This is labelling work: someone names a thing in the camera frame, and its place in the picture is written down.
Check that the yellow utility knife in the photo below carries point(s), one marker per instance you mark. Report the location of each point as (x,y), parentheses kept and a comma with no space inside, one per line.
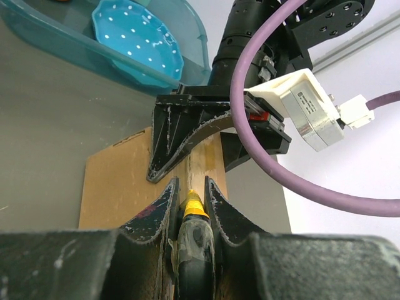
(195,252)

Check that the blue perforated plate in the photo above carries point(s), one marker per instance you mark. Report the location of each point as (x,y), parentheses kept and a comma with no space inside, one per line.
(130,29)

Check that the teal plastic bin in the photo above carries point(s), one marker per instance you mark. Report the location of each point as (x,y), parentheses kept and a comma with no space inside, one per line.
(65,29)

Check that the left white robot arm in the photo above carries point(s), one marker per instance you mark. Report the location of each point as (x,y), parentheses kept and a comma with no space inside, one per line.
(287,48)

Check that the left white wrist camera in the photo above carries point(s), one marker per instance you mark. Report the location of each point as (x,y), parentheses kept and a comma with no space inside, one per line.
(300,97)

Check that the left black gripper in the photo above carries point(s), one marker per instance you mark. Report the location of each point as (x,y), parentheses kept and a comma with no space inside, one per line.
(183,119)

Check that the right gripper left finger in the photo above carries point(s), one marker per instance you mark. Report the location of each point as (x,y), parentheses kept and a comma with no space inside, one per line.
(141,266)

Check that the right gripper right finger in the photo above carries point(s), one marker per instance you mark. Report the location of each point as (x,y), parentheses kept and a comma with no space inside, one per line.
(235,270)

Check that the brown cardboard express box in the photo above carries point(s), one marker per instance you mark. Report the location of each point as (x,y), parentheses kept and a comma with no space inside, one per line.
(115,186)

